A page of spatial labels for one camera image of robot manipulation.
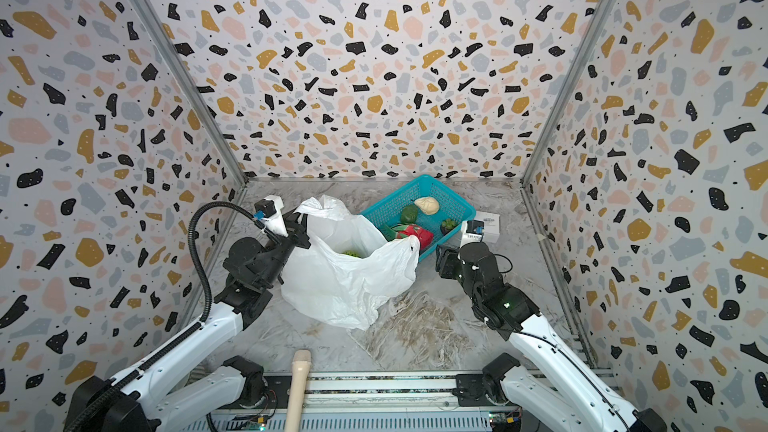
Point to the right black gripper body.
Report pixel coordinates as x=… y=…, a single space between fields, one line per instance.
x=448 y=258

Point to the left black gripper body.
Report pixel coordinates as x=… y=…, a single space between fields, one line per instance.
x=292 y=240

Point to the purple mangosteen green top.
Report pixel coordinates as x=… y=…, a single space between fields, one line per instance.
x=447 y=226

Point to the white plastic bag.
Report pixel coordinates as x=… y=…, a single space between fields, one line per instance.
x=325 y=285

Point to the cream pear shaped fruit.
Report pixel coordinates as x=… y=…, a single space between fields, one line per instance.
x=428 y=205

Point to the dark green avocado fruit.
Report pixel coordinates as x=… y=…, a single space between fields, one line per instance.
x=409 y=214

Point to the red dragon fruit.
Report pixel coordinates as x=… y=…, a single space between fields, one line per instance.
x=402 y=231

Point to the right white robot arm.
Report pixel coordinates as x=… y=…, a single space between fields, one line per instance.
x=575 y=398

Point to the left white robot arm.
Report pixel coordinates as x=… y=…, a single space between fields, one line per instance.
x=145 y=396

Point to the white small box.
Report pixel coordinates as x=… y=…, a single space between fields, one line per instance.
x=490 y=226

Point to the teal plastic basket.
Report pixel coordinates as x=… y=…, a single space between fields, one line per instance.
x=386 y=212

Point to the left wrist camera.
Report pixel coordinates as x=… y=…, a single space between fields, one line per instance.
x=268 y=211

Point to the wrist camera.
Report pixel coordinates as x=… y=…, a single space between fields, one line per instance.
x=268 y=211
x=472 y=231

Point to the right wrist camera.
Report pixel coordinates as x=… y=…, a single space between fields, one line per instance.
x=472 y=231

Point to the beige wooden handle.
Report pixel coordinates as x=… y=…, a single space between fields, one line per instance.
x=301 y=366

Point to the silver corner frame post right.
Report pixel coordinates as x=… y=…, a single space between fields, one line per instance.
x=582 y=56

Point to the silver corner frame post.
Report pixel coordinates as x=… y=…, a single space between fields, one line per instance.
x=582 y=56
x=167 y=51

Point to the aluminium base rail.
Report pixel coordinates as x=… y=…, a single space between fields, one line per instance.
x=433 y=401

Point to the silver corner frame post left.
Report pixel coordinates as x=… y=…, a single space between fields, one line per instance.
x=167 y=51

